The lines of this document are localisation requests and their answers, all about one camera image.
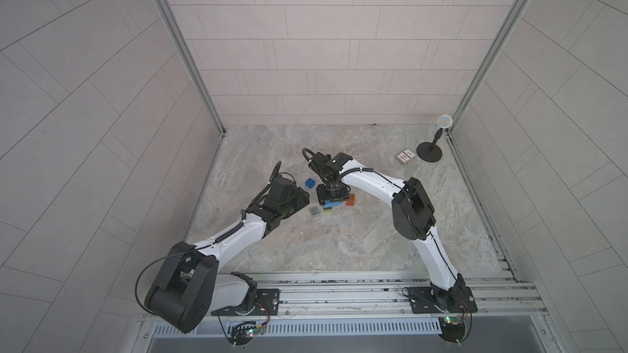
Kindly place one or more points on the aluminium rail frame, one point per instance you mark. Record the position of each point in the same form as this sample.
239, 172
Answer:
378, 294

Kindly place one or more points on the dark blue lego brick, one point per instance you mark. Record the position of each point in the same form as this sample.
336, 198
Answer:
310, 183

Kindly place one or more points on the light blue long lego brick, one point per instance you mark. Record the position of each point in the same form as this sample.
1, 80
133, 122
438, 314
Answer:
331, 205

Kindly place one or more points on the circuit board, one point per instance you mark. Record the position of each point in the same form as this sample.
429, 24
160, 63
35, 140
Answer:
454, 329
243, 333

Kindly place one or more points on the right circuit board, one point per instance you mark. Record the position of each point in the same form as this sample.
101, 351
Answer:
454, 329

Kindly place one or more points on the red orange lego brick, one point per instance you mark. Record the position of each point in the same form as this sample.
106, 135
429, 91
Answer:
351, 200

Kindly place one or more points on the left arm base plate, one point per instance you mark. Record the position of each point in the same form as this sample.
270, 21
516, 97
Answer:
261, 302

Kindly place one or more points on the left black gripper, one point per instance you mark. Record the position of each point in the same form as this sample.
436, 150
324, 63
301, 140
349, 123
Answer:
298, 195

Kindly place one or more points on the left circuit board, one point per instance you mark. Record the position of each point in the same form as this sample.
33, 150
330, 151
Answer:
243, 333

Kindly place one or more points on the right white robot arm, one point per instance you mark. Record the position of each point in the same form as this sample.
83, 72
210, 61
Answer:
413, 218

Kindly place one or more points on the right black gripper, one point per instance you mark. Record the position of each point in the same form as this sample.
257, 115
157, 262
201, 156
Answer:
334, 194

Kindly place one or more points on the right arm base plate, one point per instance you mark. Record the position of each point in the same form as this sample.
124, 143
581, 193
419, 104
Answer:
422, 301

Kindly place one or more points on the black stand with round disc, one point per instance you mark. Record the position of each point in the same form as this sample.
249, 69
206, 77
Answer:
429, 151

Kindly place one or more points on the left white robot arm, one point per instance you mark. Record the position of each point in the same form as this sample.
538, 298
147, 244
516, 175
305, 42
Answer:
189, 284

